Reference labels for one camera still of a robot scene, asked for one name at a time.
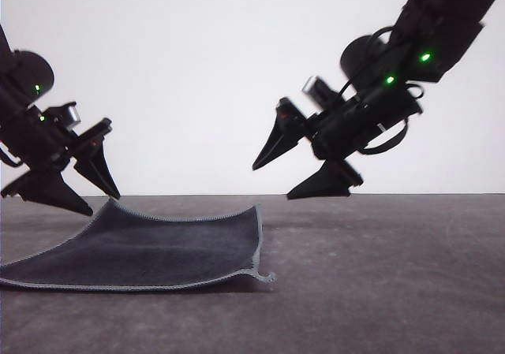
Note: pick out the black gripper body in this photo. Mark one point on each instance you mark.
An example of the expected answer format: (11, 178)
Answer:
(367, 125)
(43, 145)

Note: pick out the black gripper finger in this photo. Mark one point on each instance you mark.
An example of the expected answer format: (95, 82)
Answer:
(323, 184)
(55, 192)
(96, 168)
(282, 141)

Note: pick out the purple towel with grey hem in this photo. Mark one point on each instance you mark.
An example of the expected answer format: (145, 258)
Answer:
(158, 251)

